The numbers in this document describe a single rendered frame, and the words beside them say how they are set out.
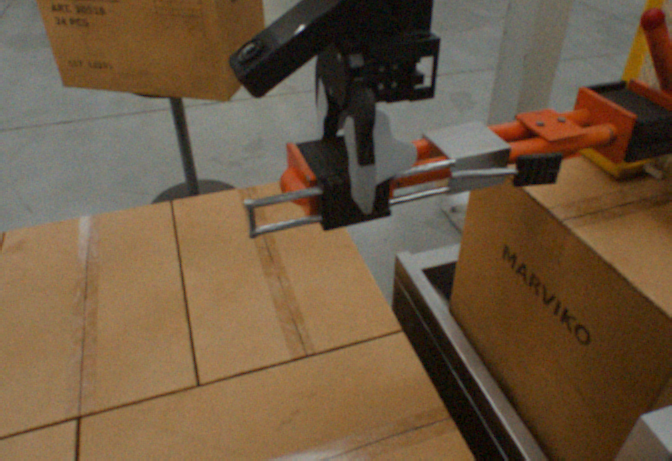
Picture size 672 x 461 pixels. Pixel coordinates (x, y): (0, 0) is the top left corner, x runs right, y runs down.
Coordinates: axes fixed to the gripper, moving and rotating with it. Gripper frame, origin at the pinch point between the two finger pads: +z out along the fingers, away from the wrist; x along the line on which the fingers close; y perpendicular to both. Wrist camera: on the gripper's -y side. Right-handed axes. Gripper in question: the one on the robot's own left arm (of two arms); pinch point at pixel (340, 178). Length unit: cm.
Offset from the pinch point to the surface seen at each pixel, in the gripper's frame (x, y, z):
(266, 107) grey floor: 239, 43, 110
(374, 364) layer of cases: 16, 13, 54
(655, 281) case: -12.5, 32.5, 13.4
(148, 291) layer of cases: 50, -25, 54
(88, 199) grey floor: 177, -53, 109
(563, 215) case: 1.0, 30.9, 13.5
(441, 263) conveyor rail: 31, 34, 49
